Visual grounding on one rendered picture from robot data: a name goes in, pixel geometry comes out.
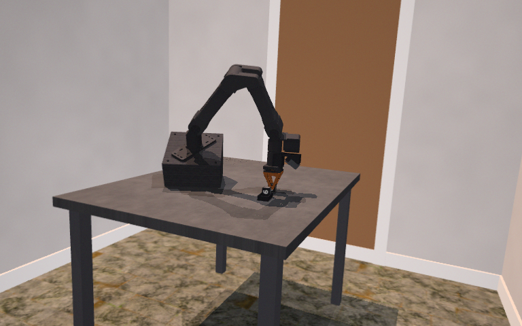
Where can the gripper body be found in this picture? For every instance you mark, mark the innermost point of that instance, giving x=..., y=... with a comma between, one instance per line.
x=268, y=168

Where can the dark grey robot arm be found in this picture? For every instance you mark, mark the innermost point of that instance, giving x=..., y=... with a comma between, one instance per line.
x=236, y=78

